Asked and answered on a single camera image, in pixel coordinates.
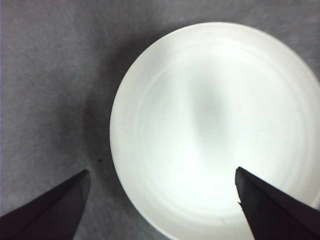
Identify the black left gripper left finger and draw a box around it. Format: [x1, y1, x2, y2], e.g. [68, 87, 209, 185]
[0, 169, 90, 240]

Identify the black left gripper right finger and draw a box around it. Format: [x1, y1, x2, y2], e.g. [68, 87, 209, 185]
[235, 166, 320, 240]

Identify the white round plate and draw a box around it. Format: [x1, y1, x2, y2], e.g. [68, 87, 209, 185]
[109, 21, 320, 240]

